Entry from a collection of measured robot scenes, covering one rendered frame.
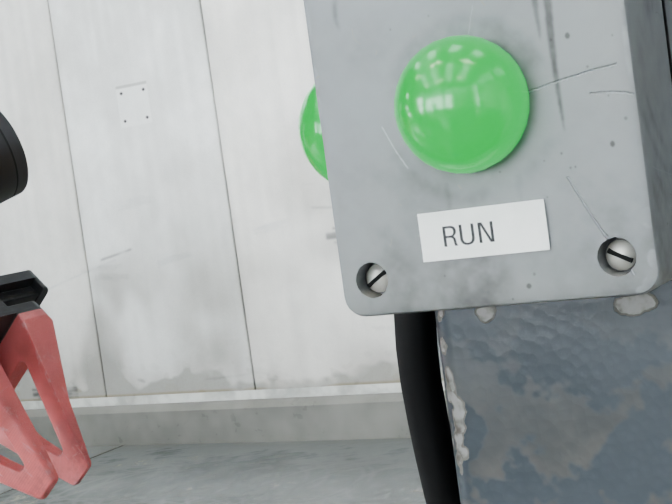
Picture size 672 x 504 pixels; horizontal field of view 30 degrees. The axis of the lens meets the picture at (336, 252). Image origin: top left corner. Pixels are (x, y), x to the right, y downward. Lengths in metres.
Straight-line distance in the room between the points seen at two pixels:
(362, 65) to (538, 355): 0.09
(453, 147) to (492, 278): 0.03
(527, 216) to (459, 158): 0.02
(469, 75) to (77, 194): 6.91
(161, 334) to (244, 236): 0.78
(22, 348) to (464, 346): 0.31
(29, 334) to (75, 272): 6.63
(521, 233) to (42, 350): 0.36
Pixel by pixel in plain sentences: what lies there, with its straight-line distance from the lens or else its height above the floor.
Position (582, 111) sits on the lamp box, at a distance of 0.27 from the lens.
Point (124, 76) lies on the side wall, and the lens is 6.92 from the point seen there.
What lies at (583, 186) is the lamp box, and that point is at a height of 1.26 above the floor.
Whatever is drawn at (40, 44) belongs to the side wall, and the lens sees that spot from 7.29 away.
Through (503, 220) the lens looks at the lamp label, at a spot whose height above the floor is 1.26.
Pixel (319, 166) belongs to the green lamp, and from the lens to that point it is 0.31.
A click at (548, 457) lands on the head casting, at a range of 0.33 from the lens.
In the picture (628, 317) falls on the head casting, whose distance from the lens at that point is 0.32.
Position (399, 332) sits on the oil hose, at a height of 1.23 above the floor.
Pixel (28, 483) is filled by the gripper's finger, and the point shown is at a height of 1.16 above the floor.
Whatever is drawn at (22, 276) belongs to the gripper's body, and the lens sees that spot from 0.63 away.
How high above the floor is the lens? 1.27
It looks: 3 degrees down
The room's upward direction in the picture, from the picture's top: 8 degrees counter-clockwise
